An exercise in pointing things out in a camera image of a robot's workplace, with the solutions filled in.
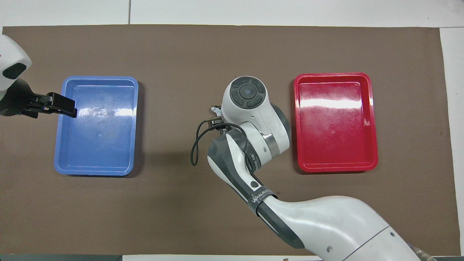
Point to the blue plastic tray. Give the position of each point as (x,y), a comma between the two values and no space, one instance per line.
(98,141)

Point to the brown table mat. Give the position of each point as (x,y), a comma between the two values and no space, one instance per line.
(163,210)

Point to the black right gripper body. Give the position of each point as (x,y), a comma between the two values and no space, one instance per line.
(216,123)

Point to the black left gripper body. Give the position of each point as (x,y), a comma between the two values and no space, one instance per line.
(14,99)

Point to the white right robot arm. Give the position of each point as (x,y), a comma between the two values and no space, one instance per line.
(326,221)

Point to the red plastic tray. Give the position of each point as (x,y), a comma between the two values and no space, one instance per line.
(333,137)

